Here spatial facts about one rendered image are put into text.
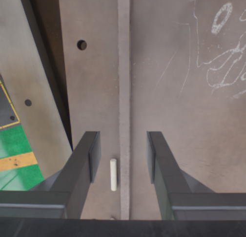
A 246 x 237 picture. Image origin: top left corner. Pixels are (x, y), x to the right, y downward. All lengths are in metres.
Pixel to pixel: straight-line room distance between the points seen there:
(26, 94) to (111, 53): 0.15
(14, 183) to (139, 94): 2.27
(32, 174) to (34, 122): 1.94
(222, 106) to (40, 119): 0.29
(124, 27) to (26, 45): 0.15
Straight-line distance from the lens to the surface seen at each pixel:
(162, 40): 0.25
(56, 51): 0.41
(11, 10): 0.32
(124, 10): 0.24
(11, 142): 2.17
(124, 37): 0.23
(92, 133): 0.15
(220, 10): 0.28
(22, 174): 2.32
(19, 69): 0.32
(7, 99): 1.62
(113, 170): 0.29
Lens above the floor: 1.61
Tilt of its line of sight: 74 degrees down
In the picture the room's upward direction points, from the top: 175 degrees counter-clockwise
